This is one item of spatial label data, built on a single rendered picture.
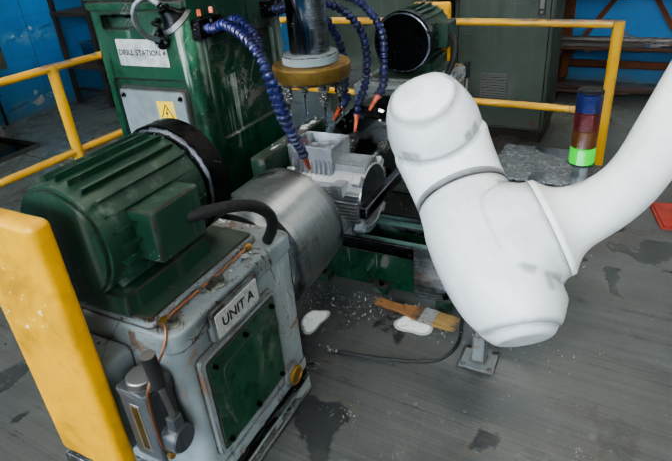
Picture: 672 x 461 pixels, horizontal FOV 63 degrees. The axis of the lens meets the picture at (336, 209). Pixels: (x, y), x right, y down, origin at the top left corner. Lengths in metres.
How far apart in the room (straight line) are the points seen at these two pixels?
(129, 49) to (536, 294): 1.08
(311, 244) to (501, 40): 3.43
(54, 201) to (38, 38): 6.19
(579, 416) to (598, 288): 0.41
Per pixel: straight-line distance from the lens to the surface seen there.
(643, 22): 6.11
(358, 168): 1.28
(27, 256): 0.69
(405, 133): 0.56
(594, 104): 1.43
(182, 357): 0.78
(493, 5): 4.29
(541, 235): 0.53
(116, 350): 0.83
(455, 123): 0.56
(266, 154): 1.29
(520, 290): 0.52
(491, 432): 1.07
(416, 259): 1.28
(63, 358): 0.78
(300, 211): 1.04
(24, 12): 6.84
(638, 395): 1.20
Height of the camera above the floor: 1.61
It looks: 28 degrees down
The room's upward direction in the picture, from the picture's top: 5 degrees counter-clockwise
